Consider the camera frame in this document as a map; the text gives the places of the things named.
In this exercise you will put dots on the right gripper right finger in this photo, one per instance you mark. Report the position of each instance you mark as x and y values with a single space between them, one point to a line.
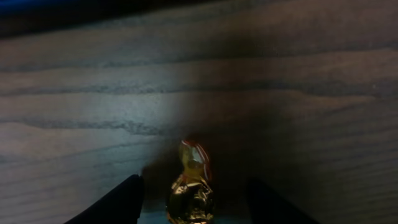
273 207

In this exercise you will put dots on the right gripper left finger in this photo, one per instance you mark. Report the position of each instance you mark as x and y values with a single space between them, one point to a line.
119 203

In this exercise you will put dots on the blue tray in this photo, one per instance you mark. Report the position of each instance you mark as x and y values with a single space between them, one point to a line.
37 12

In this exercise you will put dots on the gold wrapped candy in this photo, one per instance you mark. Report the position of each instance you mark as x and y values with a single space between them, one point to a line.
191 193

